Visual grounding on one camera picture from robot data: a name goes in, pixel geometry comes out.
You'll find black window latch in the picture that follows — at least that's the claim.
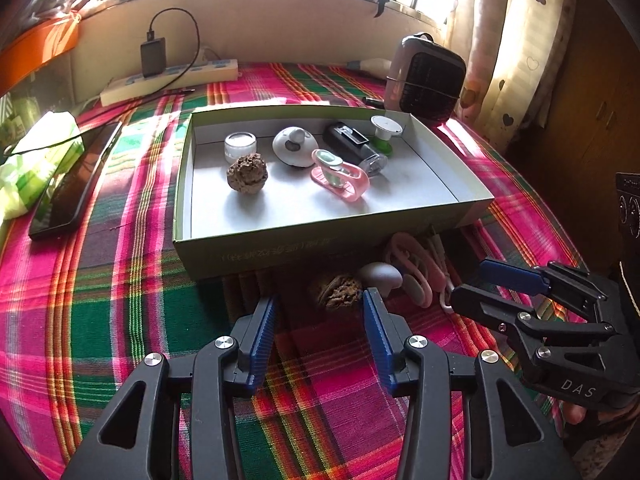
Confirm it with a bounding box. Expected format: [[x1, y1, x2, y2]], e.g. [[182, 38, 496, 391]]
[[372, 0, 406, 19]]

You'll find white round toy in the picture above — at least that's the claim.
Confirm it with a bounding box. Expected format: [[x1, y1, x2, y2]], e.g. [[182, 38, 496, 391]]
[[272, 126, 318, 167]]

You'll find plaid blanket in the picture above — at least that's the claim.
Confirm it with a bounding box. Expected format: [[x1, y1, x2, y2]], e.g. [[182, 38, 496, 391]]
[[0, 60, 611, 480]]

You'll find white mushroom-shaped gadget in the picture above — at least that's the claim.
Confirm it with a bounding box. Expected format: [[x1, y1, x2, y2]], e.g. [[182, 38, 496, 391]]
[[357, 262, 403, 291]]

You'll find black phone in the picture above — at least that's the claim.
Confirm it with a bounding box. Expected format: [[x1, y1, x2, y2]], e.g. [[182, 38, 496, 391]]
[[28, 121, 123, 241]]

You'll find brown walnut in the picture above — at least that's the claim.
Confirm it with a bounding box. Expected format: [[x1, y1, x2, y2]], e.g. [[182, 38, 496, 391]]
[[307, 282, 364, 317], [226, 152, 269, 192]]

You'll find wooden wardrobe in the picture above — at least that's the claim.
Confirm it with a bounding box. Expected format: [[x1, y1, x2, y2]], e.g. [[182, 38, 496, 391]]
[[510, 0, 640, 261]]

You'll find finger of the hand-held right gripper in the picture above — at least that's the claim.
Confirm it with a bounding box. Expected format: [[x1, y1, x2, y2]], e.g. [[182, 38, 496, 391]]
[[475, 259, 609, 320], [450, 282, 619, 361]]

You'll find white pillow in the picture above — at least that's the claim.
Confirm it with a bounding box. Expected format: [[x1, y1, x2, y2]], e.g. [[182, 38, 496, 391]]
[[348, 57, 396, 75]]

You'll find heart print curtain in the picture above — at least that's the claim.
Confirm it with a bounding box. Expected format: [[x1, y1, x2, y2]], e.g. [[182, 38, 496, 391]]
[[445, 0, 576, 151]]

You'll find white power strip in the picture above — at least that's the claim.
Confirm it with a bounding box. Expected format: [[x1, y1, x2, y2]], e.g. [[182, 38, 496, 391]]
[[100, 57, 240, 107]]

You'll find black charger cable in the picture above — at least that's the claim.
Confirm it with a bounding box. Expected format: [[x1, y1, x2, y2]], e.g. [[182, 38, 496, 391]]
[[7, 8, 202, 157]]

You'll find small white jar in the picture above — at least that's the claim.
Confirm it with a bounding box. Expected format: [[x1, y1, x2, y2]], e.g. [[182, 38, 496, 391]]
[[224, 131, 258, 163]]

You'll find pink charging cable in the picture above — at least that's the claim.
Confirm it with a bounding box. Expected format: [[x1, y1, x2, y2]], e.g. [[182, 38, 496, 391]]
[[427, 227, 459, 315]]

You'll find grey black desk fan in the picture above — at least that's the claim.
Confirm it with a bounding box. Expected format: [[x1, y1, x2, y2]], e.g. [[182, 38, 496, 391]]
[[384, 33, 467, 123]]

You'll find person's right hand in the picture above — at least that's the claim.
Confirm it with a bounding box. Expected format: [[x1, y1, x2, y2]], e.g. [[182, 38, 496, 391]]
[[562, 400, 589, 427]]

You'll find pink clip with green lens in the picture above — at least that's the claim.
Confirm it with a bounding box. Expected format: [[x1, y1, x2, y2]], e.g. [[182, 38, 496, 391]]
[[310, 149, 371, 204]]

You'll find green grey cardboard box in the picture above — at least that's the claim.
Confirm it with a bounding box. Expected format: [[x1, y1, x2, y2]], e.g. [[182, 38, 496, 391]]
[[172, 105, 496, 281]]

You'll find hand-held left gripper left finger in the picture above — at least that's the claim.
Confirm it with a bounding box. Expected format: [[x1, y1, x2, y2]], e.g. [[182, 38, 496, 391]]
[[65, 294, 278, 480]]

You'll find black rectangular device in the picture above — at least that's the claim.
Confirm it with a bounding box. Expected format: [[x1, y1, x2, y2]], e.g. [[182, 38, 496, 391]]
[[322, 121, 388, 177]]

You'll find black charger adapter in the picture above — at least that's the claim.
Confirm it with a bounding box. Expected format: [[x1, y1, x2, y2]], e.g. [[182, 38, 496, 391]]
[[140, 37, 167, 78]]

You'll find green tissue pack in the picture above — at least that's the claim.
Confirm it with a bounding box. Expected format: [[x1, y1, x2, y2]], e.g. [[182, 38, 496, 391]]
[[0, 110, 86, 221]]

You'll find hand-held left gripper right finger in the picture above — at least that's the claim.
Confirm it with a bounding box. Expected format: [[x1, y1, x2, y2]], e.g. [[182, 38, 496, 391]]
[[362, 287, 566, 480]]

